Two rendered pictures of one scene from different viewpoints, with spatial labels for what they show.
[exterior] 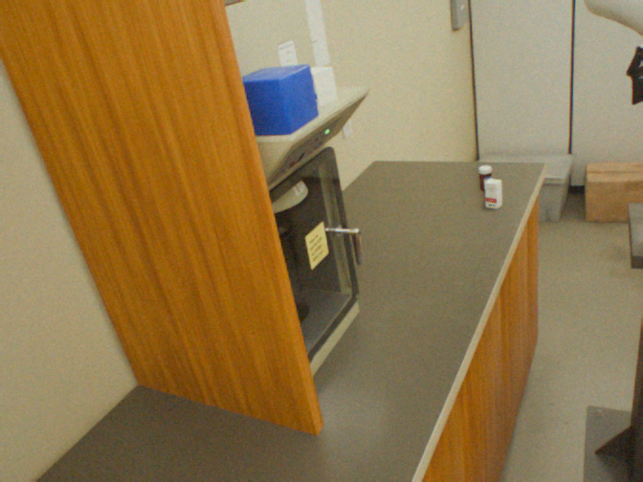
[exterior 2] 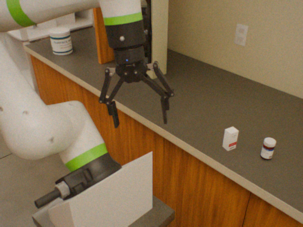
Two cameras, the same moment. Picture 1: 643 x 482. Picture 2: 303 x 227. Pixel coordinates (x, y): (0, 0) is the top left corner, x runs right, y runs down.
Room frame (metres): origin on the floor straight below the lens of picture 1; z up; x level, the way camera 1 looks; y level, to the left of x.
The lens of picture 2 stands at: (1.55, -1.58, 1.74)
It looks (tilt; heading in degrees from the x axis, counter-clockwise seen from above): 34 degrees down; 104
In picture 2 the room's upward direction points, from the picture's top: straight up
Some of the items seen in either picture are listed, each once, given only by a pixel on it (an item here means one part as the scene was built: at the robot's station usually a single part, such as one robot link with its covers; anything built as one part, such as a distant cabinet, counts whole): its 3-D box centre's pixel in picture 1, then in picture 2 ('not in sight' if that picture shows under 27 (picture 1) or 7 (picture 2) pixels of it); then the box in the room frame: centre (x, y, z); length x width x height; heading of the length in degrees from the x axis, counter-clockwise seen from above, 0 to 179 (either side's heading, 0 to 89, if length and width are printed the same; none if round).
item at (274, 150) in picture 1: (312, 136); not in sight; (1.01, -0.02, 1.46); 0.32 x 0.12 x 0.10; 147
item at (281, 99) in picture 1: (275, 99); not in sight; (0.93, 0.04, 1.56); 0.10 x 0.10 x 0.09; 57
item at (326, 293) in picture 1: (315, 258); (131, 29); (1.04, 0.03, 1.19); 0.30 x 0.01 x 0.40; 147
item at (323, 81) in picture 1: (316, 86); not in sight; (1.05, -0.04, 1.54); 0.05 x 0.05 x 0.06; 41
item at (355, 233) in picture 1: (351, 245); not in sight; (1.11, -0.06, 1.17); 0.05 x 0.03 x 0.10; 57
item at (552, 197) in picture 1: (521, 186); not in sight; (3.36, -1.37, 0.17); 0.60 x 0.42 x 0.33; 55
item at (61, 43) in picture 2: not in sight; (61, 40); (0.49, 0.20, 1.02); 0.13 x 0.13 x 0.15
